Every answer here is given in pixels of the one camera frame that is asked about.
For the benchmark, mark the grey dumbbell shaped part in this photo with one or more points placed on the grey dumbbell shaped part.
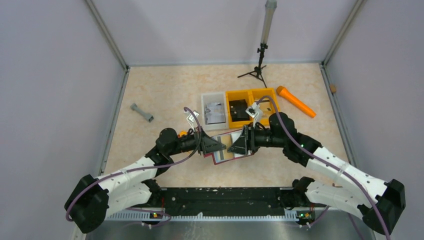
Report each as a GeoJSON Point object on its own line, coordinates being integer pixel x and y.
{"type": "Point", "coordinates": [147, 116]}

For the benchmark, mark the black tripod with grey pole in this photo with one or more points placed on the black tripod with grey pole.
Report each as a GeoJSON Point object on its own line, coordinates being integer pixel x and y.
{"type": "Point", "coordinates": [270, 7]}

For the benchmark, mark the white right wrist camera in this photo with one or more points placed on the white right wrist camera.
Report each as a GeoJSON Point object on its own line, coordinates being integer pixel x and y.
{"type": "Point", "coordinates": [254, 112]}

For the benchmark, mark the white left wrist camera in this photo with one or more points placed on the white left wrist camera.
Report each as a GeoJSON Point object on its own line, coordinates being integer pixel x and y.
{"type": "Point", "coordinates": [192, 118]}

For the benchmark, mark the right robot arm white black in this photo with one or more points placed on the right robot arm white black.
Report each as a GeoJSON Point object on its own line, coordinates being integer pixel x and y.
{"type": "Point", "coordinates": [378, 203]}

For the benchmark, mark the yellow bin with clear bag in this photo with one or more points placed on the yellow bin with clear bag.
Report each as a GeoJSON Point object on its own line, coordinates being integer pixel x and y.
{"type": "Point", "coordinates": [268, 102]}

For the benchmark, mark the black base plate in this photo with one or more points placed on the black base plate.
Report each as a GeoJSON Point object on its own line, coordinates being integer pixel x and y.
{"type": "Point", "coordinates": [227, 201]}

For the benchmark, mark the black part in bin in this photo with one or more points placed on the black part in bin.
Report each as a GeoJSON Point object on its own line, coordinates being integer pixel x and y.
{"type": "Point", "coordinates": [237, 109]}

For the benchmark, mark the clear plastic bin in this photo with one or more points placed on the clear plastic bin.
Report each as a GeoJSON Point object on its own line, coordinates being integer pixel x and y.
{"type": "Point", "coordinates": [214, 97]}

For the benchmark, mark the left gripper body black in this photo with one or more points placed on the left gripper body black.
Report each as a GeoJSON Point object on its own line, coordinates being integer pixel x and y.
{"type": "Point", "coordinates": [188, 143]}

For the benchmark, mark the small packets in clear bin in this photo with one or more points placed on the small packets in clear bin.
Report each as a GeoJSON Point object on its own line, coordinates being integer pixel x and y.
{"type": "Point", "coordinates": [214, 113]}

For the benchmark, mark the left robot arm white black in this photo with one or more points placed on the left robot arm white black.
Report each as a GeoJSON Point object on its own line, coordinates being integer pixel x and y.
{"type": "Point", "coordinates": [95, 198]}

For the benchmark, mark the red leather card holder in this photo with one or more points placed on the red leather card holder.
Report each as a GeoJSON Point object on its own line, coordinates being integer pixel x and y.
{"type": "Point", "coordinates": [222, 156]}

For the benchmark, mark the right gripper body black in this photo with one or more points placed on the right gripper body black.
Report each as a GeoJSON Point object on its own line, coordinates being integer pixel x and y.
{"type": "Point", "coordinates": [264, 138]}

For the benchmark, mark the small tan wall knob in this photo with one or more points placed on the small tan wall knob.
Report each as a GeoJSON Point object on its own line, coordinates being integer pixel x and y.
{"type": "Point", "coordinates": [332, 88]}

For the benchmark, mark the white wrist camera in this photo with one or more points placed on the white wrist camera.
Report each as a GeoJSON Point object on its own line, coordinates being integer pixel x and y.
{"type": "Point", "coordinates": [192, 118]}
{"type": "Point", "coordinates": [254, 112]}

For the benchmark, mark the yellow bin with black part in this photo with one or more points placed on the yellow bin with black part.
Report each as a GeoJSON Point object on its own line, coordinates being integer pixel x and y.
{"type": "Point", "coordinates": [237, 95]}

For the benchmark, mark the orange toy microphone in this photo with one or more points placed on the orange toy microphone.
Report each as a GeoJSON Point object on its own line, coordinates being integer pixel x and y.
{"type": "Point", "coordinates": [286, 94]}

